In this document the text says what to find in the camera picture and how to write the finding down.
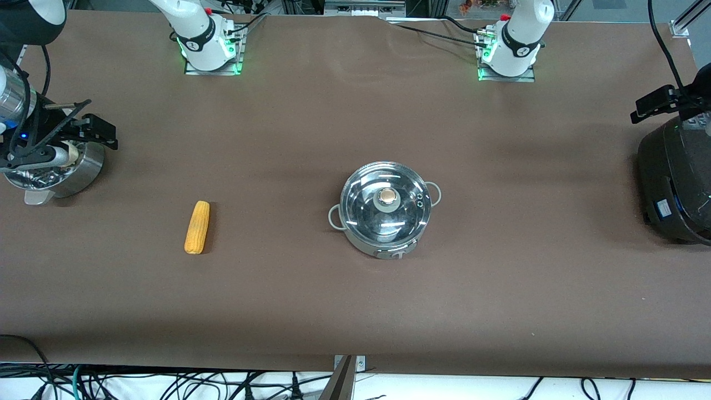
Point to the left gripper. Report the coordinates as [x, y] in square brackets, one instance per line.
[659, 100]

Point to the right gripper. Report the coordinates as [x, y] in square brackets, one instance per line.
[51, 123]

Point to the yellow corn cob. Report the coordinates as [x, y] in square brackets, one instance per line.
[197, 228]

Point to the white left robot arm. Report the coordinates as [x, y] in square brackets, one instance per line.
[519, 33]

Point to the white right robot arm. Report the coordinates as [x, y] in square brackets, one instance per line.
[200, 33]

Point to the steel steamer pot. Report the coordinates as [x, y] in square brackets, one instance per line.
[83, 169]

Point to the grey electric cooking pot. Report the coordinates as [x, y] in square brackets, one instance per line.
[364, 246]

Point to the white steamed bun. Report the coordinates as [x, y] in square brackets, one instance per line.
[69, 154]

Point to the aluminium profile bar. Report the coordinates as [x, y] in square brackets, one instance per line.
[680, 28]

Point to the black rice cooker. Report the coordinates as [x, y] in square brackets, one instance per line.
[683, 183]

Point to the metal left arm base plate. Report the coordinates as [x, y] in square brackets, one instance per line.
[483, 75]

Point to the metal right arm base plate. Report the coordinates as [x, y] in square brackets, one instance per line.
[236, 55]

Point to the metal rack frame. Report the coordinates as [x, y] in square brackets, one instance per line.
[366, 8]

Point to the grey camera mount pole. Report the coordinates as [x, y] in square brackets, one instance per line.
[339, 386]

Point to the metal table clamp bracket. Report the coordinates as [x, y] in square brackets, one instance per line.
[360, 364]

